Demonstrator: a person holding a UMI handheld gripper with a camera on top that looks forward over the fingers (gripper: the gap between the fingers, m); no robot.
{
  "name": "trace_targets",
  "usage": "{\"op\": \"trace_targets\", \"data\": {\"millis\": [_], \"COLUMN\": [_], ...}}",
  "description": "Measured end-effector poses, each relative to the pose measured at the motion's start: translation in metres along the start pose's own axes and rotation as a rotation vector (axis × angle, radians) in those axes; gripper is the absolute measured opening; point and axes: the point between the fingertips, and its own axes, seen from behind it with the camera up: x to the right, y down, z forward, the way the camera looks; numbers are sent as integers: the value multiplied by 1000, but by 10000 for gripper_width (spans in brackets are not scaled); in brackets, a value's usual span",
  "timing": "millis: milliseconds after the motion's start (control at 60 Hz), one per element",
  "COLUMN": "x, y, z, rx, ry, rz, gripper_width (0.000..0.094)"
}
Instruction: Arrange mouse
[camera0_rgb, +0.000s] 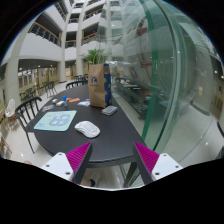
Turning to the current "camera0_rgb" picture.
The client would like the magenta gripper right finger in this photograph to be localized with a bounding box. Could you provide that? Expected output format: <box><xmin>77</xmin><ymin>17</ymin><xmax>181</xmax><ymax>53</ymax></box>
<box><xmin>133</xmin><ymin>141</ymin><xmax>184</xmax><ymax>186</ymax></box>

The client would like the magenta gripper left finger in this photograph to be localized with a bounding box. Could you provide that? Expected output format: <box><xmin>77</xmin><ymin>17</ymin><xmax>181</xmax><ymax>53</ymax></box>
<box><xmin>41</xmin><ymin>141</ymin><xmax>94</xmax><ymax>185</ymax></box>

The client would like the white computer mouse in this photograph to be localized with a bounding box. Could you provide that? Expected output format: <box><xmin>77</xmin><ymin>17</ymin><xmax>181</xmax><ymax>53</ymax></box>
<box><xmin>75</xmin><ymin>121</ymin><xmax>100</xmax><ymax>138</ymax></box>

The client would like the light blue mouse pad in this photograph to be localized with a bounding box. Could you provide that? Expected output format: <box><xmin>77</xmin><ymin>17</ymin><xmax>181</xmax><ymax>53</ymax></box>
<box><xmin>34</xmin><ymin>110</ymin><xmax>76</xmax><ymax>131</ymax></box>

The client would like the blue white packet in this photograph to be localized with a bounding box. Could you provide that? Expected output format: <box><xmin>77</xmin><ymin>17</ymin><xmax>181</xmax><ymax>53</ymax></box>
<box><xmin>77</xmin><ymin>99</ymin><xmax>90</xmax><ymax>107</ymax></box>

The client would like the grey rectangular case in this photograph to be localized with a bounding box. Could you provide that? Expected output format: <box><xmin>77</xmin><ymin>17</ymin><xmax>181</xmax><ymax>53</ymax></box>
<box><xmin>102</xmin><ymin>106</ymin><xmax>117</xmax><ymax>116</ymax></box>

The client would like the white small box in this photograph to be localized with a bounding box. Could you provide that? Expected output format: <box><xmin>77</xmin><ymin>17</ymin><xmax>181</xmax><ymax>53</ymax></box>
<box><xmin>56</xmin><ymin>101</ymin><xmax>64</xmax><ymax>106</ymax></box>

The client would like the orange flat item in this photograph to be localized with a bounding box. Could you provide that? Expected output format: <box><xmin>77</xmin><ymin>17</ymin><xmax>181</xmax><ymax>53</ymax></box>
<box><xmin>69</xmin><ymin>98</ymin><xmax>80</xmax><ymax>103</ymax></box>

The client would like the black chair at left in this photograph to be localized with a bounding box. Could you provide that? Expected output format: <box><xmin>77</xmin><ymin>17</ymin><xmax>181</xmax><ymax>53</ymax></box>
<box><xmin>15</xmin><ymin>96</ymin><xmax>42</xmax><ymax>151</ymax></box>

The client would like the black chair behind table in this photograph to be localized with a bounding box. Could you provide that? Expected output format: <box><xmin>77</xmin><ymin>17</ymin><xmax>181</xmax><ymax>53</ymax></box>
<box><xmin>66</xmin><ymin>80</ymin><xmax>88</xmax><ymax>89</ymax></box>

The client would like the brown paper bag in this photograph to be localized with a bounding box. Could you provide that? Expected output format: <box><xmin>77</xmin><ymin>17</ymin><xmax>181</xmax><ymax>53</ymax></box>
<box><xmin>88</xmin><ymin>63</ymin><xmax>112</xmax><ymax>108</ymax></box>

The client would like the green potted plant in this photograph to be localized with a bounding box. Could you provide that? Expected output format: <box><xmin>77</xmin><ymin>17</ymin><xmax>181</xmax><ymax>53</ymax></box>
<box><xmin>82</xmin><ymin>49</ymin><xmax>106</xmax><ymax>65</ymax></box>

